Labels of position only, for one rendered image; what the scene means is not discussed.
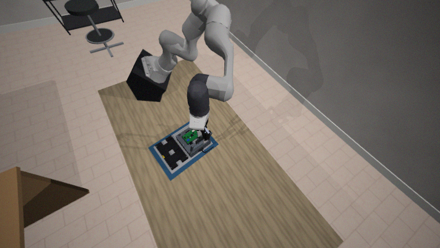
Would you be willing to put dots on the green circuit board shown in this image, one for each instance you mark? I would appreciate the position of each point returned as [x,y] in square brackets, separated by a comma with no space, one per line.
[190,136]

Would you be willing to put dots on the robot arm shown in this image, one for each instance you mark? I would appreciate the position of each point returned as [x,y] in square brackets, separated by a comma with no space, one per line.
[214,20]

